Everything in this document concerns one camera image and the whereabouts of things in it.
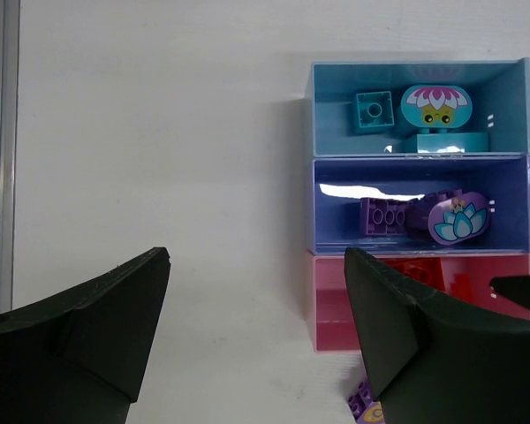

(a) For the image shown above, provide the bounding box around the purple lego brick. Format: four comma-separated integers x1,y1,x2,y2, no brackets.
360,198,409,237

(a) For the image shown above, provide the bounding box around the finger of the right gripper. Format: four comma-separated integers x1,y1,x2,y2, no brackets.
489,275,530,310

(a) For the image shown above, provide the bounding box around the teal square lego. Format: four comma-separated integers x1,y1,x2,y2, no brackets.
352,91,394,135

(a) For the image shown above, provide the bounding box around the purple container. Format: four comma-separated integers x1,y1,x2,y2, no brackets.
306,155,530,256

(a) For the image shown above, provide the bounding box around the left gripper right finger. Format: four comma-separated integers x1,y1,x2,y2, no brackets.
344,248,530,423

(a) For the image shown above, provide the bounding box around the teal flower face lego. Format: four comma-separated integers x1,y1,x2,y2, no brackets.
394,85,489,154

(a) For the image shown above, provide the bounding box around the purple butterfly lego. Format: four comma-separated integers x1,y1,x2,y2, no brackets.
347,378,385,424

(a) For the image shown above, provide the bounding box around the blue container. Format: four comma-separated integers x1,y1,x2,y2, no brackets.
305,58,530,158

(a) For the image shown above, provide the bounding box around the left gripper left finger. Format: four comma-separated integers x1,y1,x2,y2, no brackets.
0,247,170,424

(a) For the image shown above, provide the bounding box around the red slope lego brick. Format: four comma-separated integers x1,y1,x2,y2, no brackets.
382,258,446,292

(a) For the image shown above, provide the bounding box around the purple lotus lego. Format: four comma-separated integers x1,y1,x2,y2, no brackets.
405,189,492,246

